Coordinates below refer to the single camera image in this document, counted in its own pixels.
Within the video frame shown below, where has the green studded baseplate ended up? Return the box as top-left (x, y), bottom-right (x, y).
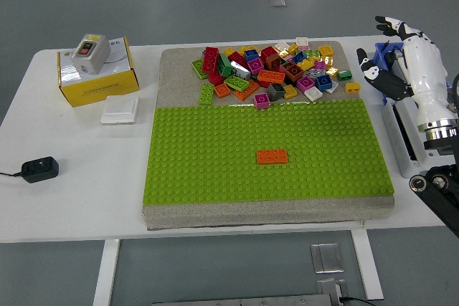
top-left (142, 98), bottom-right (395, 209)

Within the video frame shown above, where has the steel floor bar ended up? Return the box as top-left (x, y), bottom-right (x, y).
top-left (152, 293), bottom-right (336, 306)

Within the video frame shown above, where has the grey enclosure with dark window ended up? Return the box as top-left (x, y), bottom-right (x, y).
top-left (380, 83), bottom-right (459, 179)

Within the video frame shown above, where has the yellow white cardboard box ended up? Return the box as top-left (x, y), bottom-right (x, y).
top-left (56, 36), bottom-right (141, 108)

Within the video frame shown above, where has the black floor cable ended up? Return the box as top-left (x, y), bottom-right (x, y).
top-left (339, 295), bottom-right (377, 306)

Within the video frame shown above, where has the metal floor plate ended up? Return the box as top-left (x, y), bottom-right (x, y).
top-left (310, 243), bottom-right (345, 274)
top-left (315, 279), bottom-right (349, 302)

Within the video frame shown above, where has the dark grey brick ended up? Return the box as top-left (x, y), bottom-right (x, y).
top-left (268, 82), bottom-right (286, 102)

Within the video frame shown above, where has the grey push-button switch box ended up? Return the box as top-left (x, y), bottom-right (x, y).
top-left (70, 33), bottom-right (111, 75)

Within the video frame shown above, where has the magenta two-by-two brick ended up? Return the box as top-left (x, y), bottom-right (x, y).
top-left (296, 76), bottom-right (316, 92)
top-left (254, 93), bottom-right (271, 110)
top-left (247, 57), bottom-right (265, 75)

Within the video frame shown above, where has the white table leg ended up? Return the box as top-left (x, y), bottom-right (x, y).
top-left (92, 239), bottom-right (121, 306)
top-left (350, 229), bottom-right (384, 300)

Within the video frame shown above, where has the red two-by-four brick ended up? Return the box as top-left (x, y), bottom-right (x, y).
top-left (202, 47), bottom-right (220, 73)

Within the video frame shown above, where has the white wall switch plate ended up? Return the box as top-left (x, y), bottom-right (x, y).
top-left (100, 95), bottom-right (140, 125)

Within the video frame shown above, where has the orange two-by-four brick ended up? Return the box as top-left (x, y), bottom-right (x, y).
top-left (256, 148), bottom-right (289, 166)

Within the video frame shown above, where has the grey-brown mat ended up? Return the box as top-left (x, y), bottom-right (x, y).
top-left (142, 39), bottom-right (397, 231)

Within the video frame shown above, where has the blue plastic bin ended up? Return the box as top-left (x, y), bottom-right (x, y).
top-left (372, 41), bottom-right (404, 106)

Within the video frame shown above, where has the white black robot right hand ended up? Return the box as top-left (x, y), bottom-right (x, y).
top-left (356, 15), bottom-right (459, 131)

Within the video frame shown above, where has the white two-by-two brick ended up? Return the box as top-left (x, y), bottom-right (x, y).
top-left (303, 87), bottom-right (323, 102)

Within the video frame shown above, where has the grey metal box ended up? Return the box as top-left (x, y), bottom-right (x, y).
top-left (387, 49), bottom-right (410, 83)

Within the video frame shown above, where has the brown two-by-two brick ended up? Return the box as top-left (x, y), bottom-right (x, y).
top-left (285, 64), bottom-right (305, 82)
top-left (265, 54), bottom-right (283, 70)

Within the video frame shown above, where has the dark green brick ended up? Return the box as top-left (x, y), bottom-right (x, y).
top-left (217, 53), bottom-right (234, 77)

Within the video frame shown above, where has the orange long brick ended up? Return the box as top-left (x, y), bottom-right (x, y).
top-left (234, 80), bottom-right (260, 102)

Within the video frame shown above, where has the black power adapter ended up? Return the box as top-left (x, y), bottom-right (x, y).
top-left (21, 156), bottom-right (60, 184)

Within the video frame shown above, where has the grey long brick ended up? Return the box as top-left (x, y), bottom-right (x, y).
top-left (230, 60), bottom-right (252, 80)

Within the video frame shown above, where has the lime two-by-three brick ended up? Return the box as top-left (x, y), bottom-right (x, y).
top-left (224, 75), bottom-right (250, 92)

